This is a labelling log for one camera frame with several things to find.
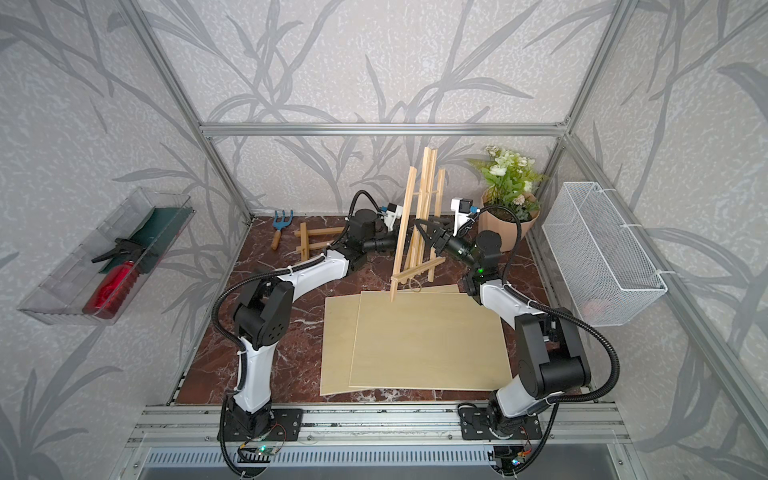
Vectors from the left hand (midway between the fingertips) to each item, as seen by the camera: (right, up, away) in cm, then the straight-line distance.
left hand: (426, 240), depth 83 cm
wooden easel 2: (-4, -4, -5) cm, 7 cm away
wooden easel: (-43, +2, +26) cm, 50 cm away
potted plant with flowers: (+30, +13, +19) cm, 38 cm away
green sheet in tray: (-65, +2, -13) cm, 67 cm away
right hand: (-2, +5, -6) cm, 8 cm away
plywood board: (-26, -23, +9) cm, 36 cm away
